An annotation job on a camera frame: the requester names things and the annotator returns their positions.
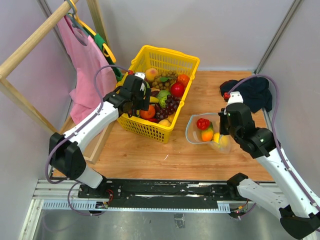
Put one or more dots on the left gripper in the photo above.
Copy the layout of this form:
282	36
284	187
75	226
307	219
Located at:
143	104

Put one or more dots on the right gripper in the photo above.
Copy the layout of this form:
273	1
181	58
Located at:
223	116

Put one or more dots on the banana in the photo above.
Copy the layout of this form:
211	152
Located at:
153	100

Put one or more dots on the mango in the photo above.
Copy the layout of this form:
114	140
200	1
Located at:
208	134

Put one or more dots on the red orange fruit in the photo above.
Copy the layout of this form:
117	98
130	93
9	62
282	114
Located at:
203	124

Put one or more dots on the clear zip top bag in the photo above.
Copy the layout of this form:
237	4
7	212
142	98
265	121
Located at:
193	134

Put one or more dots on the yellow peach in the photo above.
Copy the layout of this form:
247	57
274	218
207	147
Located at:
165	123

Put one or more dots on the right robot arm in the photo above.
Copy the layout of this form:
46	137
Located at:
298	206

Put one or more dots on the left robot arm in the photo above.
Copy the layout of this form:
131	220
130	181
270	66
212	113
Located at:
66	150

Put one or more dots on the green custard apple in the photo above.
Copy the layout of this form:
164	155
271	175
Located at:
162	97

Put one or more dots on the green grapes bunch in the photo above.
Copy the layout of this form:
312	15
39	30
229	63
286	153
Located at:
164	81

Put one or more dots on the dark navy cloth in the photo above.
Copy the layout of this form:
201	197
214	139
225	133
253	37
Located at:
256	94

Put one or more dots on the purple grapes bunch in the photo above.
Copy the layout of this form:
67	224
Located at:
166	108

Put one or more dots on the red apple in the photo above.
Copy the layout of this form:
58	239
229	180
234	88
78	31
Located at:
177	90

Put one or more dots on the orange persimmon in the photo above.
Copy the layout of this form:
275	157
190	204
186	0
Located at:
183	79

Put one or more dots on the yellow hanger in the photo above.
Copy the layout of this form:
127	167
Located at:
75	14

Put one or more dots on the yellow plastic basket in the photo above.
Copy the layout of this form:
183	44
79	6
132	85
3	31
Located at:
164	60

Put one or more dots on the pink shirt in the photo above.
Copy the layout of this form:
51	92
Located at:
87	59

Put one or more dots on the green garment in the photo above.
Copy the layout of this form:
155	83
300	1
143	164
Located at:
110	60

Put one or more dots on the grey hanger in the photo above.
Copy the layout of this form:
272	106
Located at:
78	31

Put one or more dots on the wooden clothes rack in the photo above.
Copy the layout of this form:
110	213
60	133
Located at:
10	64

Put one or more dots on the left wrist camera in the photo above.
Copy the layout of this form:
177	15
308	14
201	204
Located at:
139	85

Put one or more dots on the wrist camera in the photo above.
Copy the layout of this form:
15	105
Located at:
233	97
139	85

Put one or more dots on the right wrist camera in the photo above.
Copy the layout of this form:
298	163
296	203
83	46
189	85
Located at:
233	97

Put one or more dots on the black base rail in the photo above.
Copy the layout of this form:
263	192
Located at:
151	194

